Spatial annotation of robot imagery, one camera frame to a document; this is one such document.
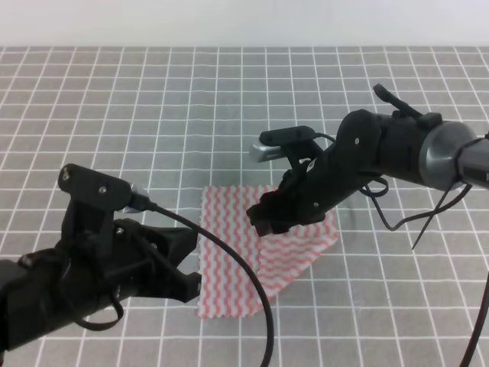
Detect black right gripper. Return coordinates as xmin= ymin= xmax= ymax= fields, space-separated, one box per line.
xmin=246 ymin=169 xmax=344 ymax=237

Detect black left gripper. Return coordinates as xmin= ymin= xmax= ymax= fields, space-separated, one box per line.
xmin=57 ymin=219 xmax=202 ymax=306

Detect pink wavy striped towel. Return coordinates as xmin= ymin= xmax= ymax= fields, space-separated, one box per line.
xmin=197 ymin=186 xmax=338 ymax=318

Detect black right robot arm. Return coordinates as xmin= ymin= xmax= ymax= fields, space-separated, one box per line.
xmin=247 ymin=84 xmax=488 ymax=236

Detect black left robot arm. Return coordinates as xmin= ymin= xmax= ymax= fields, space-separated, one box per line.
xmin=1 ymin=219 xmax=201 ymax=351

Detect grey grid tablecloth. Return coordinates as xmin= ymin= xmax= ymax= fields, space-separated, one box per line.
xmin=1 ymin=46 xmax=488 ymax=366

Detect black left camera cable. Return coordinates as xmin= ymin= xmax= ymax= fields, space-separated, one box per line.
xmin=72 ymin=202 xmax=274 ymax=367

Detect black camera cable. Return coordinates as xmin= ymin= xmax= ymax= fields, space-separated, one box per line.
xmin=72 ymin=202 xmax=274 ymax=367
xmin=313 ymin=132 xmax=489 ymax=367

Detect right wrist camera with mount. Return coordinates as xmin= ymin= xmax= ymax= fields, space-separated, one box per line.
xmin=249 ymin=126 xmax=323 ymax=169

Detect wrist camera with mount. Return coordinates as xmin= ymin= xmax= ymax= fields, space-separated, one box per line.
xmin=249 ymin=126 xmax=323 ymax=169
xmin=58 ymin=164 xmax=150 ymax=253

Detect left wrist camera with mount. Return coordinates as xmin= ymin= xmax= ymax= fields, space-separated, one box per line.
xmin=58 ymin=164 xmax=150 ymax=253

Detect black right camera cable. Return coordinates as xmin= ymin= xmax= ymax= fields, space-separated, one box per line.
xmin=313 ymin=132 xmax=489 ymax=367

